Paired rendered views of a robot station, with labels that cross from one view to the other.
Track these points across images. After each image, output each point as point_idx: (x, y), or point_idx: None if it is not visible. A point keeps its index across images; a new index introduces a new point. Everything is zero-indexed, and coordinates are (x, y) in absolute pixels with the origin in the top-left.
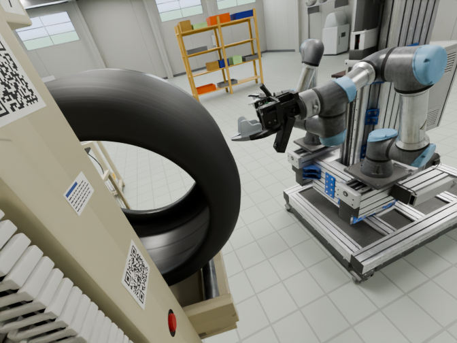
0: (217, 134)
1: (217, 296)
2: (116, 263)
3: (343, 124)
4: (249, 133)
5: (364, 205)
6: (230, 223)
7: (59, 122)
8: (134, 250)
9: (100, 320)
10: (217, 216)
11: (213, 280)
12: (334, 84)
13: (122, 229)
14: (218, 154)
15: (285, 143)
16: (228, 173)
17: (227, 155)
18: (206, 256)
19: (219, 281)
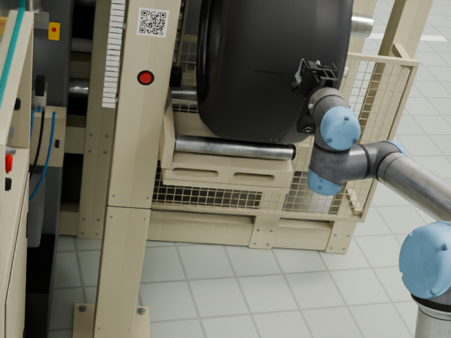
0: (256, 30)
1: (180, 143)
2: (146, 0)
3: (315, 162)
4: (298, 76)
5: None
6: (217, 102)
7: None
8: (164, 16)
9: (121, 1)
10: (214, 82)
11: (196, 141)
12: (331, 106)
13: (168, 0)
14: (237, 37)
15: (299, 121)
16: (232, 58)
17: (243, 47)
18: (205, 113)
19: (204, 160)
